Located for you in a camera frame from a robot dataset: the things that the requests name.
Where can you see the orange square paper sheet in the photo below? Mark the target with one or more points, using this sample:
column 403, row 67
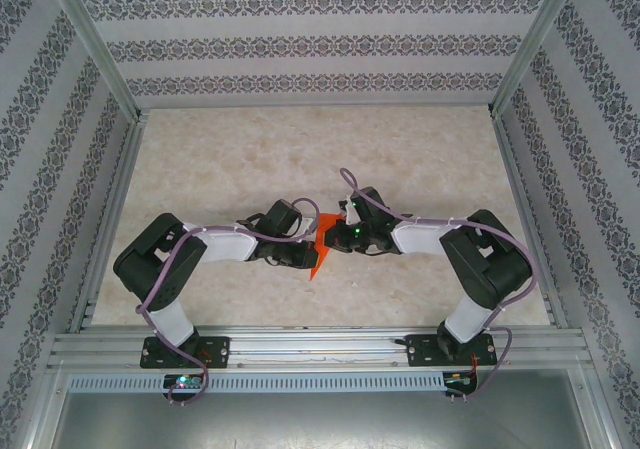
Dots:
column 331, row 220

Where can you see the aluminium table side rail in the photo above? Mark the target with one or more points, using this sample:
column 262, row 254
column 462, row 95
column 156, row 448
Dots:
column 520, row 194
column 112, row 219

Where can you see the aluminium frame post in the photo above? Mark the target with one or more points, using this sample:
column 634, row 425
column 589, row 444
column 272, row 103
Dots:
column 533, row 44
column 97, row 44

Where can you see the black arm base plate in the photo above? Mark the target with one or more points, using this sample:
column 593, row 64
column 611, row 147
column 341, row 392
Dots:
column 420, row 351
column 220, row 351

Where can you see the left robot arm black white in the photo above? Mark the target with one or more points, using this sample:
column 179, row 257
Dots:
column 150, row 264

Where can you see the aluminium frame bar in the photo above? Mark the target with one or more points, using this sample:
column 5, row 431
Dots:
column 597, row 409
column 42, row 409

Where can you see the small controller board with LEDs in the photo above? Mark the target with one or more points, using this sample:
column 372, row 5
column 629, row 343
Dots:
column 182, row 381
column 457, row 380

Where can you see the grey metal panel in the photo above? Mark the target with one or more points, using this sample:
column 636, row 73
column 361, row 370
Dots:
column 320, row 424

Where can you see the long aluminium mounting rail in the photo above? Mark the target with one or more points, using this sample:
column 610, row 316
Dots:
column 310, row 349

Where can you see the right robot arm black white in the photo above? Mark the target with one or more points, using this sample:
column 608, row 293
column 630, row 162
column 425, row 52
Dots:
column 485, row 269

